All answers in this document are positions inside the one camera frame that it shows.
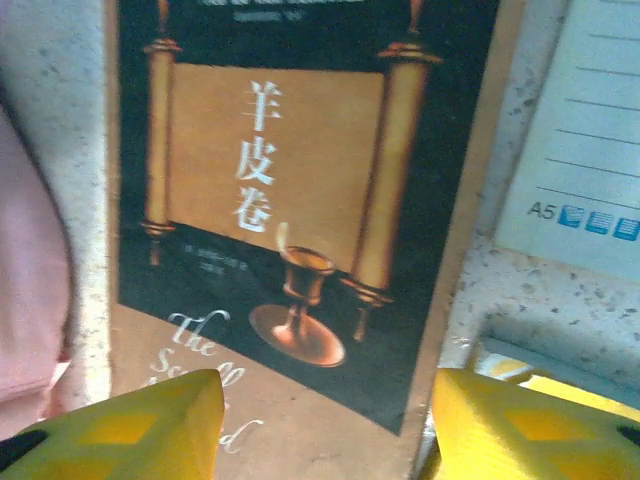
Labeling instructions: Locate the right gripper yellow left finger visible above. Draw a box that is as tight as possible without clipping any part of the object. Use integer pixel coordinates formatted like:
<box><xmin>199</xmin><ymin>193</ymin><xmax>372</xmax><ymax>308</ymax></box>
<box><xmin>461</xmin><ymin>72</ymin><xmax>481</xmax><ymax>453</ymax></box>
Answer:
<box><xmin>0</xmin><ymin>368</ymin><xmax>225</xmax><ymax>480</ymax></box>

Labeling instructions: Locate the pink student backpack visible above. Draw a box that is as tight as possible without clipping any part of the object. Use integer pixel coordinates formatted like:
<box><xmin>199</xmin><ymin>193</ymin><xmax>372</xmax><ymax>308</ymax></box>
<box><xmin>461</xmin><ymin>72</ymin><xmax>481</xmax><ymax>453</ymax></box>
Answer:
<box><xmin>0</xmin><ymin>99</ymin><xmax>76</xmax><ymax>436</ymax></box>

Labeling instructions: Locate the black tan scroll book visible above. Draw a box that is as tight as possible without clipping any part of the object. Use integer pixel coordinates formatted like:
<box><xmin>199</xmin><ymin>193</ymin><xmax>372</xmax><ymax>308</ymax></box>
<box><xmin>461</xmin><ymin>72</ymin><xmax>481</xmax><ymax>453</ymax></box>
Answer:
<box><xmin>103</xmin><ymin>0</ymin><xmax>526</xmax><ymax>480</ymax></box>

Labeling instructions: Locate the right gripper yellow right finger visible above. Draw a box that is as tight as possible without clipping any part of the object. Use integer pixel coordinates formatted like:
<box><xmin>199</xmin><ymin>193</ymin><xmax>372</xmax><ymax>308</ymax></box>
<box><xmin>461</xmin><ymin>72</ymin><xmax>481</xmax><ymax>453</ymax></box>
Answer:
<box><xmin>430</xmin><ymin>368</ymin><xmax>640</xmax><ymax>480</ymax></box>

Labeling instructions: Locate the white blue lined notebook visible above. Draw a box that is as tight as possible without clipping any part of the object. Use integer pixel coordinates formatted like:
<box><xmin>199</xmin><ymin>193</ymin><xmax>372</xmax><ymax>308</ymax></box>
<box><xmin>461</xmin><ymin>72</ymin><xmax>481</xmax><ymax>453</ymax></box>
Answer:
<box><xmin>494</xmin><ymin>0</ymin><xmax>640</xmax><ymax>286</ymax></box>

